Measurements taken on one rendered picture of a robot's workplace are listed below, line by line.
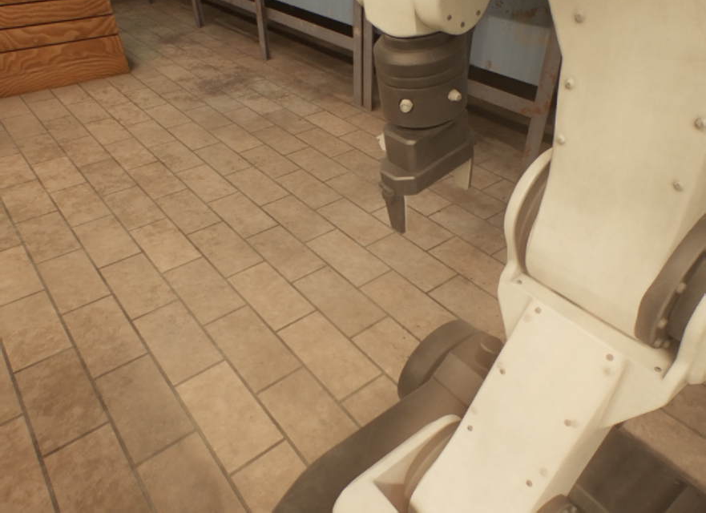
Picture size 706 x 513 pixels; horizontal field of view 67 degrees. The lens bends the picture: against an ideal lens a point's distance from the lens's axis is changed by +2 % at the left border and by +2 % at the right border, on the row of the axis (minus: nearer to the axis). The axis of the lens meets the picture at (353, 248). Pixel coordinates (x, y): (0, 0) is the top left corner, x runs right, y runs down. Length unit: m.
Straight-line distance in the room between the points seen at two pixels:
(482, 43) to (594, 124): 1.50
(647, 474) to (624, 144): 0.58
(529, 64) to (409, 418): 1.23
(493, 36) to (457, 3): 1.40
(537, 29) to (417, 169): 1.25
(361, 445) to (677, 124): 0.63
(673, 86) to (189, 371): 1.04
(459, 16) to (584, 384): 0.34
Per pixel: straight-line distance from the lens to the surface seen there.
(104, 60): 2.95
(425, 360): 0.94
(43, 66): 2.90
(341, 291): 1.33
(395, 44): 0.51
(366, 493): 0.62
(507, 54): 1.84
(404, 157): 0.56
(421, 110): 0.52
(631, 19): 0.38
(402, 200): 0.58
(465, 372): 0.90
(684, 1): 0.36
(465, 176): 0.66
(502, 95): 1.87
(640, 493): 0.87
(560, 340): 0.55
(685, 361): 0.52
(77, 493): 1.12
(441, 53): 0.51
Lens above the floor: 0.89
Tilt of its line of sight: 37 degrees down
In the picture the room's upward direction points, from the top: 1 degrees counter-clockwise
